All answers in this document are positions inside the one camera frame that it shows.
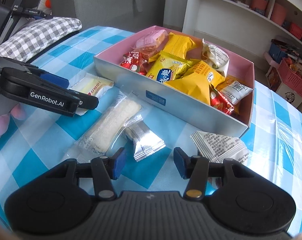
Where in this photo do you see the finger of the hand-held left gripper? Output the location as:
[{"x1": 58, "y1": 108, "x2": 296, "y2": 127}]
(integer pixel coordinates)
[
  {"x1": 56, "y1": 86, "x2": 99, "y2": 110},
  {"x1": 21, "y1": 65, "x2": 69, "y2": 88}
]

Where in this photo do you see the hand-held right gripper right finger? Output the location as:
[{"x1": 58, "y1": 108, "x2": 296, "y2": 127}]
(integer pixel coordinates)
[{"x1": 173, "y1": 147, "x2": 256, "y2": 200}]

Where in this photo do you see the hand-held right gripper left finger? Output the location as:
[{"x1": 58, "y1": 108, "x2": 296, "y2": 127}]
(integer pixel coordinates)
[{"x1": 41, "y1": 147, "x2": 127, "y2": 200}]

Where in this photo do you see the silver snack packet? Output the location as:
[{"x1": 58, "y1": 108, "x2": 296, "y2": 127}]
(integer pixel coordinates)
[{"x1": 121, "y1": 115, "x2": 166, "y2": 162}]

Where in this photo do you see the pink cardboard box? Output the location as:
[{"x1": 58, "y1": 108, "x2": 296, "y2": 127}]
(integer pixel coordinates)
[{"x1": 93, "y1": 25, "x2": 255, "y2": 139}]

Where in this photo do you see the large yellow striped snack packet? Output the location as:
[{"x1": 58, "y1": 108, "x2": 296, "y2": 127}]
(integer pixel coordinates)
[{"x1": 163, "y1": 32, "x2": 199, "y2": 59}]

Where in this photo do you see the person's left hand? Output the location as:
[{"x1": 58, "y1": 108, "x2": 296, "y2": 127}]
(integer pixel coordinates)
[{"x1": 0, "y1": 104, "x2": 26, "y2": 148}]

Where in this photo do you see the long clear snack packet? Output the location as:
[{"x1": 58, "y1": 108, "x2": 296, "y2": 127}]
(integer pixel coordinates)
[{"x1": 66, "y1": 91, "x2": 143, "y2": 164}]

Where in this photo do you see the white printed snack packet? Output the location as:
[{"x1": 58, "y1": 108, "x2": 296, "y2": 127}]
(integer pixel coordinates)
[{"x1": 190, "y1": 131, "x2": 249, "y2": 189}]

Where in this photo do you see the grey checked pillow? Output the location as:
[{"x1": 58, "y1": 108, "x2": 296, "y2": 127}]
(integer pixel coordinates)
[{"x1": 0, "y1": 17, "x2": 82, "y2": 63}]

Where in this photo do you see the red snack packet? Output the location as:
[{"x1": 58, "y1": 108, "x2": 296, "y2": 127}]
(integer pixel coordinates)
[
  {"x1": 120, "y1": 51, "x2": 148, "y2": 75},
  {"x1": 209, "y1": 85, "x2": 235, "y2": 116}
]

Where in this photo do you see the idle black gripper device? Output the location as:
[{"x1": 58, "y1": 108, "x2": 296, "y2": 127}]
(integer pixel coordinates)
[{"x1": 0, "y1": 0, "x2": 54, "y2": 47}]

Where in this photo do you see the plain yellow snack packet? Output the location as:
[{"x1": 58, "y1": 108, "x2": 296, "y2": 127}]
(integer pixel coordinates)
[{"x1": 166, "y1": 76, "x2": 212, "y2": 106}]

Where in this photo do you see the yellow blue-label chip packet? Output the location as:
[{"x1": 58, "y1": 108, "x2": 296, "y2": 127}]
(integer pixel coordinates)
[{"x1": 144, "y1": 50, "x2": 199, "y2": 82}]

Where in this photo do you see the pink translucent pastry packet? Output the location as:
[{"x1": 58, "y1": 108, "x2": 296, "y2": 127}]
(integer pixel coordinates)
[{"x1": 134, "y1": 29, "x2": 169, "y2": 56}]

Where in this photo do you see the grey sofa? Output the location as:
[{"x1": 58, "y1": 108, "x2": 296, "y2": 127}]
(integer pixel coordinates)
[{"x1": 23, "y1": 0, "x2": 191, "y2": 34}]

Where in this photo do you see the blue checked tablecloth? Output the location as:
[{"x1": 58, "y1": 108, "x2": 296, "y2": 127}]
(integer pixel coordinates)
[{"x1": 0, "y1": 25, "x2": 302, "y2": 240}]

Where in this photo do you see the small yellow red-print snack packet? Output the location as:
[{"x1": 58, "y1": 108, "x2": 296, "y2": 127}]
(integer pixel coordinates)
[{"x1": 185, "y1": 60, "x2": 227, "y2": 88}]

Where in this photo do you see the white orange barcode snack packet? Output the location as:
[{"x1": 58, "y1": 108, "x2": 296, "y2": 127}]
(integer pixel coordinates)
[{"x1": 216, "y1": 76, "x2": 254, "y2": 104}]

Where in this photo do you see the cream white snack packet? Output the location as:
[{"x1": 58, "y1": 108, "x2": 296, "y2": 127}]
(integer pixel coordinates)
[{"x1": 201, "y1": 39, "x2": 230, "y2": 77}]

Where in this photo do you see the white decorated storage stool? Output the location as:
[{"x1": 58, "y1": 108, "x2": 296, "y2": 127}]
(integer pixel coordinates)
[{"x1": 266, "y1": 66, "x2": 302, "y2": 109}]

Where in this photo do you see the white shelf unit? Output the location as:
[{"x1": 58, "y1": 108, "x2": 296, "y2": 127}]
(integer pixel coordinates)
[{"x1": 182, "y1": 0, "x2": 302, "y2": 46}]

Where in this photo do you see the large pink basket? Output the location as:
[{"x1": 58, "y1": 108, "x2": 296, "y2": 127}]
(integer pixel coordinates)
[{"x1": 278, "y1": 58, "x2": 302, "y2": 101}]

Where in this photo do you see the blue box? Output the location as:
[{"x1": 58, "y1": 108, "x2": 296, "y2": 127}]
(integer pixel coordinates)
[{"x1": 269, "y1": 42, "x2": 289, "y2": 61}]

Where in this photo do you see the red basket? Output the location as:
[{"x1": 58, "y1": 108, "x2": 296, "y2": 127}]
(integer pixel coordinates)
[{"x1": 288, "y1": 22, "x2": 302, "y2": 38}]

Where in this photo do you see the orange pot with pens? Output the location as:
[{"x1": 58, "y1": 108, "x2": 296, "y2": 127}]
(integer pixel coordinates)
[{"x1": 249, "y1": 0, "x2": 269, "y2": 12}]

